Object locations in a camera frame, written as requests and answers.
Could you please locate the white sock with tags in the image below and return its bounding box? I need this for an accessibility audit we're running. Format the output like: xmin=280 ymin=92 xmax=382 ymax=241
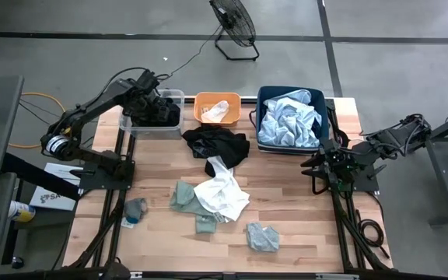
xmin=199 ymin=100 xmax=231 ymax=124

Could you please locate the white yellow spray can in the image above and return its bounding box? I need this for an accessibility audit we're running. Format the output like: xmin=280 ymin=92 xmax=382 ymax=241
xmin=8 ymin=200 xmax=37 ymax=223

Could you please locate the light blue patterned sheet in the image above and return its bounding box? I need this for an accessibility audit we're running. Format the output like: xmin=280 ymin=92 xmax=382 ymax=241
xmin=257 ymin=89 xmax=324 ymax=149

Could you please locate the navy white striped fabric bin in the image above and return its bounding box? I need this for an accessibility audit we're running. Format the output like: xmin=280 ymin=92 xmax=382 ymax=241
xmin=250 ymin=85 xmax=332 ymax=156

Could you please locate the white cloth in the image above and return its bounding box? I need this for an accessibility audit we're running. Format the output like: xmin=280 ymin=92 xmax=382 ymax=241
xmin=193 ymin=155 xmax=251 ymax=223

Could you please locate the black cable loop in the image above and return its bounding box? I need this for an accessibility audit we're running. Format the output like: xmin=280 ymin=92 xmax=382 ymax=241
xmin=311 ymin=177 xmax=331 ymax=195

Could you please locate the white box with label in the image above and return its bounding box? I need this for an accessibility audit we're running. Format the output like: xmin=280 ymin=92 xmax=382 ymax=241
xmin=29 ymin=162 xmax=85 ymax=212

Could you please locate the light grey sock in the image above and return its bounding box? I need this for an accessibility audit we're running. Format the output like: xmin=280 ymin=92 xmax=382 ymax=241
xmin=246 ymin=221 xmax=281 ymax=253

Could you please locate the clear plastic bin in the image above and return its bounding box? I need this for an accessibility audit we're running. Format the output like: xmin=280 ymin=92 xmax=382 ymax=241
xmin=117 ymin=88 xmax=186 ymax=141

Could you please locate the blue grey sock with tag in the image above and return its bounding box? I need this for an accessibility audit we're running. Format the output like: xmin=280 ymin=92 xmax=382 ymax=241
xmin=121 ymin=197 xmax=149 ymax=229

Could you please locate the plain black garment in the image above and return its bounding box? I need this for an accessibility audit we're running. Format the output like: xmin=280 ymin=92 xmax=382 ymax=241
xmin=181 ymin=124 xmax=251 ymax=178

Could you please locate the black floor fan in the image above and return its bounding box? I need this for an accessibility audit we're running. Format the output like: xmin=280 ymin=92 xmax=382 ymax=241
xmin=209 ymin=0 xmax=260 ymax=62

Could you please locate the orange plastic bin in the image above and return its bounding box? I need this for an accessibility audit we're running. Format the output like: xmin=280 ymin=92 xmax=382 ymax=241
xmin=192 ymin=91 xmax=243 ymax=128

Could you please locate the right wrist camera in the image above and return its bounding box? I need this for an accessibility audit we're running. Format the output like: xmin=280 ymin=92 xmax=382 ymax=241
xmin=319 ymin=138 xmax=340 ymax=156

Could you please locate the black fan cable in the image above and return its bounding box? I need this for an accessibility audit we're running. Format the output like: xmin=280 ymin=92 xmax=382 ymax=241
xmin=161 ymin=25 xmax=223 ymax=82

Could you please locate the coiled black cable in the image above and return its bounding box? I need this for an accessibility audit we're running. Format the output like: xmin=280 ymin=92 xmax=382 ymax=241
xmin=358 ymin=209 xmax=390 ymax=260

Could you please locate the yellow extension cable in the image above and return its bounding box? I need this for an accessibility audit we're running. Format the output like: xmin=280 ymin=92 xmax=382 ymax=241
xmin=0 ymin=65 xmax=66 ymax=151

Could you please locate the black aluminium table frame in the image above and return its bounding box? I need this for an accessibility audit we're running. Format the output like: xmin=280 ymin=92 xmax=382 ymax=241
xmin=62 ymin=95 xmax=394 ymax=280

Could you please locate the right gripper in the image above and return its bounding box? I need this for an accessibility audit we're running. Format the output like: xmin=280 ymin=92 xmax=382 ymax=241
xmin=300 ymin=149 xmax=361 ymax=184

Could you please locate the black metal beam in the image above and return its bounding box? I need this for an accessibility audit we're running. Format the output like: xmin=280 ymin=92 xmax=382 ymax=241
xmin=2 ymin=153 xmax=81 ymax=201

